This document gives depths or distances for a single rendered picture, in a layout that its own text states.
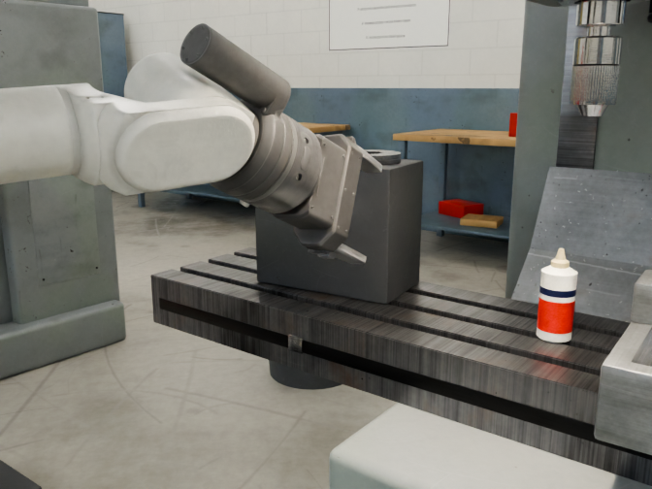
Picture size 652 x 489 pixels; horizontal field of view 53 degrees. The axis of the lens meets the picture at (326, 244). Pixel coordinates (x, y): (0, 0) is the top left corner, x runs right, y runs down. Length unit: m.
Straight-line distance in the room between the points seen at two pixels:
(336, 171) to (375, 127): 5.23
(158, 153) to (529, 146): 0.81
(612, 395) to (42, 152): 0.48
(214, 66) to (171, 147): 0.08
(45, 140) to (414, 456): 0.47
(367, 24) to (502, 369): 5.34
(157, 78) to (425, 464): 0.45
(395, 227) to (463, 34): 4.65
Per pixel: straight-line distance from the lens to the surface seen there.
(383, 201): 0.87
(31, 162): 0.49
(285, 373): 2.77
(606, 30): 0.76
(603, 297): 1.07
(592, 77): 0.75
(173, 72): 0.55
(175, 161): 0.50
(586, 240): 1.12
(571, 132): 1.16
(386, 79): 5.82
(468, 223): 4.83
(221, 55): 0.53
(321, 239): 0.64
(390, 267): 0.89
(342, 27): 6.10
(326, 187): 0.63
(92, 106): 0.49
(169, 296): 1.05
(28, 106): 0.49
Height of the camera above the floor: 1.22
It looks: 14 degrees down
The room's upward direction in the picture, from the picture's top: straight up
